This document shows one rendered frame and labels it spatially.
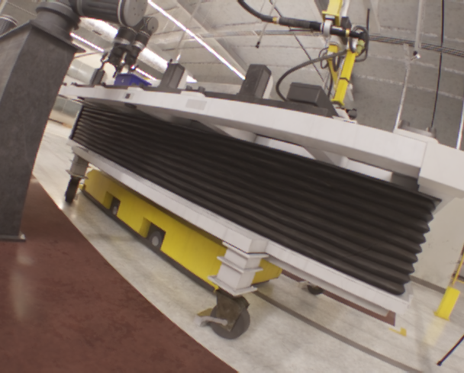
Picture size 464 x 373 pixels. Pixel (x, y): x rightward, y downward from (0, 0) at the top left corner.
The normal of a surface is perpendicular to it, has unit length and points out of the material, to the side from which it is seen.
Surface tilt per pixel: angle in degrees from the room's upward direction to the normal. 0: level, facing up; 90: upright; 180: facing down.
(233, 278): 90
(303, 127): 90
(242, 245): 90
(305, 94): 90
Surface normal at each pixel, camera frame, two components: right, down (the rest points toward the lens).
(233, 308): -0.43, -0.14
